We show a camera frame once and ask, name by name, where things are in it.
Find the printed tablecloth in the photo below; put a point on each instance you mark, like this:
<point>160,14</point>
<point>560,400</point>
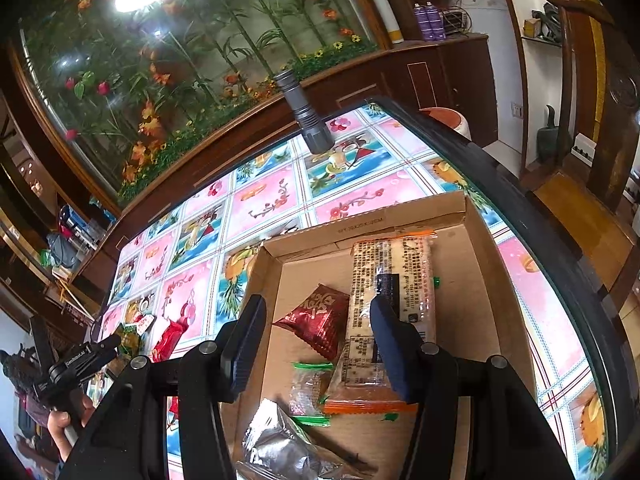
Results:
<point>280,200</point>

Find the glass wall shelf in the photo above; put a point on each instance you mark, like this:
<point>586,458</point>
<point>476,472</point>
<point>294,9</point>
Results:
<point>542,35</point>

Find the red white candy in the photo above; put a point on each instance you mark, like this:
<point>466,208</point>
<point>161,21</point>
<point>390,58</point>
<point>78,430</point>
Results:
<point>145,321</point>

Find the grey flashlight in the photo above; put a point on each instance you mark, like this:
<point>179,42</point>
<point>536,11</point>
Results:
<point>305,115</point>

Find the cardboard box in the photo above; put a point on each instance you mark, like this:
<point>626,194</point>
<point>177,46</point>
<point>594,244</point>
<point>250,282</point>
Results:
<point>465,280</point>

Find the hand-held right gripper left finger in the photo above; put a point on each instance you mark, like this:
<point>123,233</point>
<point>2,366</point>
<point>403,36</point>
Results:
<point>247,345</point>

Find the green yellow snack packet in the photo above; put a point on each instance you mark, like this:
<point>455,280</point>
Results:
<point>127,340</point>

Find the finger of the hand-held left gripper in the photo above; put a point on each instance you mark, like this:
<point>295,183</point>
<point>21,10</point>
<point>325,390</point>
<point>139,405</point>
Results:
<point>95,352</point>

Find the dark carved ornament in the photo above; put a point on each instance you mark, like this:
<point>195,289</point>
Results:
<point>15,370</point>

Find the cluster of bottles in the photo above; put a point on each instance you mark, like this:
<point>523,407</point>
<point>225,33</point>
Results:
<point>75,240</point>

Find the white gold pillar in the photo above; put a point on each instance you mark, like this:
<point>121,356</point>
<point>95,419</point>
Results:
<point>387,10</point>

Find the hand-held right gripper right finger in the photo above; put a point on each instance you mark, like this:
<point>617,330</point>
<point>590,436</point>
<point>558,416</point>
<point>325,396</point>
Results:
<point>395,355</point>

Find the red candy packet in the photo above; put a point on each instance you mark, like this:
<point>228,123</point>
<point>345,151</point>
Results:
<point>170,337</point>

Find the white stool red top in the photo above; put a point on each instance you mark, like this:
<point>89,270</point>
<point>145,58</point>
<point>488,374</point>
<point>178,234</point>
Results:
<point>452,122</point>

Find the wooden shelf cabinet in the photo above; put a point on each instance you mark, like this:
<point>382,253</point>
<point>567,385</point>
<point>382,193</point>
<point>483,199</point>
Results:
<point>30,260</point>

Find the person's left hand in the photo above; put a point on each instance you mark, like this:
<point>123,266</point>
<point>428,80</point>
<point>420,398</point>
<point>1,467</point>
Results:
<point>60,425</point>

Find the wooden gold arch frame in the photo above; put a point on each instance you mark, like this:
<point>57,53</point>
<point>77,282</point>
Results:
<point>597,45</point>

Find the wall socket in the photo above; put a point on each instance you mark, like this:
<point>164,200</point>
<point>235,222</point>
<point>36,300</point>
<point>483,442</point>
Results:
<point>517,109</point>

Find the purple spray can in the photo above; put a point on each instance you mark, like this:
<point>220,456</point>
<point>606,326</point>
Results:
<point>421,22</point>
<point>436,22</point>

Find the green bottle vase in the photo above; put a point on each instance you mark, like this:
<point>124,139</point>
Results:
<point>548,137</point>

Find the small silver snack packet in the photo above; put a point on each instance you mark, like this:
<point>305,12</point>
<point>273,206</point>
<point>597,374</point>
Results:
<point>280,445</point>

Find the dark red snack packet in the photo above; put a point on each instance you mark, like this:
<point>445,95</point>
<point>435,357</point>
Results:
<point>315,322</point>

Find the wooden chair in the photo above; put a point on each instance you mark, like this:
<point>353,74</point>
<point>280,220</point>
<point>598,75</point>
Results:
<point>575,200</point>

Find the long cracker packet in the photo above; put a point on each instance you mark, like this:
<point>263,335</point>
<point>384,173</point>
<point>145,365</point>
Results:
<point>385,260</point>

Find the clear packet green ends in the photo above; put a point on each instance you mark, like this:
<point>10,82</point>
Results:
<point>305,390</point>

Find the flower glass panel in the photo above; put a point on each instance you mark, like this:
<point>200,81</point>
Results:
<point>200,60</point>

